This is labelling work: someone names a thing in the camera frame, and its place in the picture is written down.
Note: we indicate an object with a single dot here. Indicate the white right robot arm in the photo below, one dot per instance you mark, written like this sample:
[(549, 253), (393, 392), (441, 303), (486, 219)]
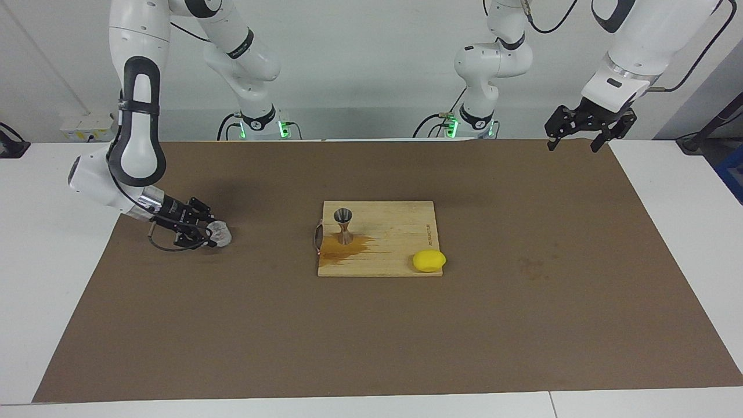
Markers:
[(136, 145)]

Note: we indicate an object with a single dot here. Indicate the yellow lemon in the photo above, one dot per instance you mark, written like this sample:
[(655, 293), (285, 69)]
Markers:
[(429, 261)]

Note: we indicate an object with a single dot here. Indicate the brown table mat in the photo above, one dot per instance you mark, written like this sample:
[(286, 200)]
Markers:
[(371, 337)]

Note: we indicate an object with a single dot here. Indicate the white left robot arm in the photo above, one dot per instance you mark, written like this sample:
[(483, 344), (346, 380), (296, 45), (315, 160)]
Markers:
[(493, 64)]

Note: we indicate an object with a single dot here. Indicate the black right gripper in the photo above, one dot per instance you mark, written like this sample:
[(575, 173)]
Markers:
[(174, 213)]

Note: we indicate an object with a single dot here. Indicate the blue crate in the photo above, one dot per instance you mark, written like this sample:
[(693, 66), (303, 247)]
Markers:
[(732, 174)]

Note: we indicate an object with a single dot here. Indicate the small clear glass cup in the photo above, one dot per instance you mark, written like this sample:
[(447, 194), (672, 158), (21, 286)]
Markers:
[(221, 233)]

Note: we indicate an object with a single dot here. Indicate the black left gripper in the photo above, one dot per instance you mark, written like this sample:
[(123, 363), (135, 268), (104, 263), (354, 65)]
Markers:
[(603, 115)]

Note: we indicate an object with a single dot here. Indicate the steel double jigger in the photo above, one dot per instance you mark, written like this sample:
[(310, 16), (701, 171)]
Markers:
[(343, 223)]

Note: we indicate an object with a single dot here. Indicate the white wall socket box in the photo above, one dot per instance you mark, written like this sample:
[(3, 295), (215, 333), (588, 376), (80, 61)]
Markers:
[(84, 128)]

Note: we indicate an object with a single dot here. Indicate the bamboo cutting board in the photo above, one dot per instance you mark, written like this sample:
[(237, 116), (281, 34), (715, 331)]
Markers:
[(395, 232)]

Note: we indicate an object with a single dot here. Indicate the black stand pole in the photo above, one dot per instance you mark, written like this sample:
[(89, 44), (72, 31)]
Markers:
[(717, 119)]

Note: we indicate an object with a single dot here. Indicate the black clamp mount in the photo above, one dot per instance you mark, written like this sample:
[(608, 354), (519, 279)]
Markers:
[(11, 145)]

